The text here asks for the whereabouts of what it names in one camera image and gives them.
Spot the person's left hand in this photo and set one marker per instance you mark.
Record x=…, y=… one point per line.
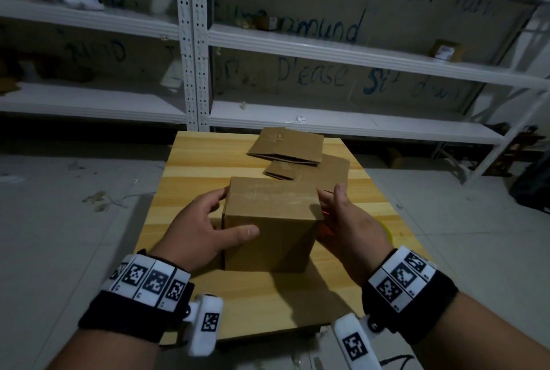
x=193, y=232

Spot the person's right hand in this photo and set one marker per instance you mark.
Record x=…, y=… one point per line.
x=356, y=236

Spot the person's right fingers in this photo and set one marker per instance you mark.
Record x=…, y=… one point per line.
x=339, y=197

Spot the person's left thumb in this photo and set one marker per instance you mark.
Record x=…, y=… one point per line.
x=238, y=234

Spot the brown cardboard box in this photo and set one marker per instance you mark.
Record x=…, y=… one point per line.
x=270, y=223

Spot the person's left forearm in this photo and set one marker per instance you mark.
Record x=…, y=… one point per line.
x=116, y=350

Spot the person's right forearm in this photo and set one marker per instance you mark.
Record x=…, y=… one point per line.
x=485, y=335

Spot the flat folded cardboard box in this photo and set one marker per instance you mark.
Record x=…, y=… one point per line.
x=290, y=146
x=326, y=172

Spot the yellow tape roll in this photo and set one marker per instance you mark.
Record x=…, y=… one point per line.
x=387, y=231

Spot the small cardboard box on floor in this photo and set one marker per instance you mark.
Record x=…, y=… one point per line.
x=392, y=157

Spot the black right wristband with markers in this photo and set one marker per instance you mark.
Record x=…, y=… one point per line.
x=408, y=292

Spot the black wristband with markers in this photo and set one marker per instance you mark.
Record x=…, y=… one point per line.
x=137, y=296
x=408, y=292

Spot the black left wristband with markers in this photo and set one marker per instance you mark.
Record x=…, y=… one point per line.
x=137, y=296

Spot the white metal shelving unit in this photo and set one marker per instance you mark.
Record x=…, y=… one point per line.
x=352, y=64
x=107, y=60

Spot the dark wooden stool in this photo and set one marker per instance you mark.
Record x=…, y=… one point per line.
x=513, y=148

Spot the small labelled cardboard box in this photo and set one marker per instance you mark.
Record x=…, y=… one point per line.
x=447, y=50

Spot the small brown box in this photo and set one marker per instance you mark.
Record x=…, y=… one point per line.
x=265, y=22

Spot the black bag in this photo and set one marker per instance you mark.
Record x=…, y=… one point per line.
x=533, y=189

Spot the white plastic object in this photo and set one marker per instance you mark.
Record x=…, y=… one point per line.
x=88, y=1

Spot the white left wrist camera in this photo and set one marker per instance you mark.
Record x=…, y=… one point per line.
x=206, y=324

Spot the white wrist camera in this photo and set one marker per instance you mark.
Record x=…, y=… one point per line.
x=354, y=344
x=206, y=324

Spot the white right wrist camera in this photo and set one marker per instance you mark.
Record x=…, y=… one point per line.
x=354, y=344

